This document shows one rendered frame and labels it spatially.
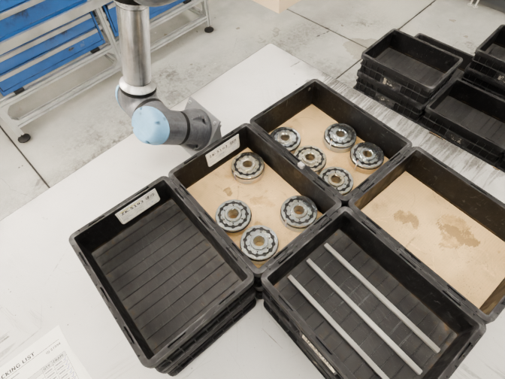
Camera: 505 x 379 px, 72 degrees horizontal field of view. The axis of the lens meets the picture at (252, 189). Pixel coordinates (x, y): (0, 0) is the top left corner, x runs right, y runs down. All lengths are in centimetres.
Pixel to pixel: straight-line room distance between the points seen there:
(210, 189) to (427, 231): 63
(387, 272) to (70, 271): 93
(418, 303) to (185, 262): 60
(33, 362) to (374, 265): 95
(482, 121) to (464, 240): 112
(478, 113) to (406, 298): 138
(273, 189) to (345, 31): 232
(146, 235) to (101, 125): 168
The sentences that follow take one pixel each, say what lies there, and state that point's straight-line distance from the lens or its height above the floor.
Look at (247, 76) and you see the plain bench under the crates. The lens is 162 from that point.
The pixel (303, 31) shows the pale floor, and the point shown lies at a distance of 320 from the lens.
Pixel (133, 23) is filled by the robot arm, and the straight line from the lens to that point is 108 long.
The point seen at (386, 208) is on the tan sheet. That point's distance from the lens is 108.
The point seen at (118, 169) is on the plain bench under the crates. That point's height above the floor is 70.
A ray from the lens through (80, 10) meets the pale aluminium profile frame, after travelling 258.
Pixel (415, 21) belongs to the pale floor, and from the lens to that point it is 349.
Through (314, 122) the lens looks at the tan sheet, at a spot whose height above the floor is 83.
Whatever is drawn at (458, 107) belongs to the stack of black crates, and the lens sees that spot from 216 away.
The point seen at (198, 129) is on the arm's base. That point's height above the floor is 85.
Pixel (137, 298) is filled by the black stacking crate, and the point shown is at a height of 83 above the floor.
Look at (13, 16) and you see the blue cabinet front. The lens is 251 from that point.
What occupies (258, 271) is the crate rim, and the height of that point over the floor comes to 93.
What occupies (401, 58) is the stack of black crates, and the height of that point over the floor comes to 49.
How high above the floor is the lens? 172
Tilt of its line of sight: 57 degrees down
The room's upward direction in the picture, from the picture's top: 5 degrees counter-clockwise
